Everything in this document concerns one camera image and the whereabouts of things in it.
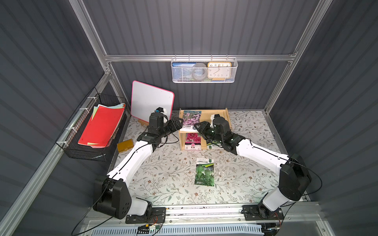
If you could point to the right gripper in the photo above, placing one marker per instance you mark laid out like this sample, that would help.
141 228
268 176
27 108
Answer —
205 130

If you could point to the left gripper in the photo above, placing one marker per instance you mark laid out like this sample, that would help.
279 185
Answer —
173 126

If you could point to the purple flower seed bag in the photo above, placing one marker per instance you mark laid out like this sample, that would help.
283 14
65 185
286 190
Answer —
190 118

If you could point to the wooden two-tier shelf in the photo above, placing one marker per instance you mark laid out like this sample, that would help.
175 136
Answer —
221 125

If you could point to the green gourd seed bag top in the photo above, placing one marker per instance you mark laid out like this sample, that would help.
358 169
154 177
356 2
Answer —
205 172

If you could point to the green gourd seed bag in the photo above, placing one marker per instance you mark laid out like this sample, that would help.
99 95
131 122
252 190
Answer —
205 172
213 145

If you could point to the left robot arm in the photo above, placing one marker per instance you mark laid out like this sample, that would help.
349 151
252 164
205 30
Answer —
111 192

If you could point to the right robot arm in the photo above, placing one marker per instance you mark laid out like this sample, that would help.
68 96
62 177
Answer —
294 176

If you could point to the green gourd seed bag bottom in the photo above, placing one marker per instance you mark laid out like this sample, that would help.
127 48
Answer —
213 145

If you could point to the pink flower seed bag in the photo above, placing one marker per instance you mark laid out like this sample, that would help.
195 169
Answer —
192 142

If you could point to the wooden whiteboard easel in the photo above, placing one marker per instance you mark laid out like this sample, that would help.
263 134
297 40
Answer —
143 123

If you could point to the pink framed whiteboard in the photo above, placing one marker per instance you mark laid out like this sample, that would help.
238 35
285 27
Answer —
147 98

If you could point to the blue box in basket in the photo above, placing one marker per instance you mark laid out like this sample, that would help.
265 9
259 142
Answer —
182 72

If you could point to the yellow sponge block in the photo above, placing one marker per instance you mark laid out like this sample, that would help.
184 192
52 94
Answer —
125 145

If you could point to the grey tape roll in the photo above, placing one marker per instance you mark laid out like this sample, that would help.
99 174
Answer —
199 71

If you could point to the yellow square clock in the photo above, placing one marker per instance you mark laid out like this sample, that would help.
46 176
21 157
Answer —
219 70

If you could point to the red paper folder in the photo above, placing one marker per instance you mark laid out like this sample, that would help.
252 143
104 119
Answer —
102 125

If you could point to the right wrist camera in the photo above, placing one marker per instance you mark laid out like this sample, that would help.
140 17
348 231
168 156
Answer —
213 116

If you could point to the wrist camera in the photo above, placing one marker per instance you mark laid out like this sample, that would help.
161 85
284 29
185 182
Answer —
213 116
161 110

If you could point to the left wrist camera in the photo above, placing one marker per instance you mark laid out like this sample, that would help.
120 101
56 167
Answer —
161 110

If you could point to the white wire wall basket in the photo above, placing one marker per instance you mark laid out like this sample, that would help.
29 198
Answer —
206 60

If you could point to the black wire side basket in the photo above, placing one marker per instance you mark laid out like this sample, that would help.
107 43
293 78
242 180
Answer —
68 141

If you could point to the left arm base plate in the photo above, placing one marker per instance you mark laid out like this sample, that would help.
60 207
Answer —
154 215

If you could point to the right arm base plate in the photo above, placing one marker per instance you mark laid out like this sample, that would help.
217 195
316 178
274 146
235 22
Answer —
260 212

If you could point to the white vented cable duct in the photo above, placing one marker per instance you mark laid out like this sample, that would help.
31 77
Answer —
185 230

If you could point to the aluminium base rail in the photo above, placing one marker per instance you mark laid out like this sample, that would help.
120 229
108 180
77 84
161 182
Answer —
235 213

